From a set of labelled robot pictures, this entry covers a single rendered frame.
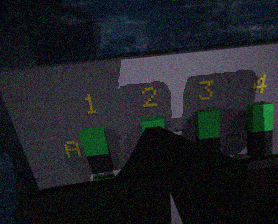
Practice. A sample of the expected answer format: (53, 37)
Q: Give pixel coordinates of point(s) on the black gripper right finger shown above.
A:
(209, 187)

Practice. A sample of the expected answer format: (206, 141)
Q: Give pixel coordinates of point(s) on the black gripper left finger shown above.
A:
(139, 194)

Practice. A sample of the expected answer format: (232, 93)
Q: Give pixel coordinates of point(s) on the grey switch panel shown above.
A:
(80, 122)

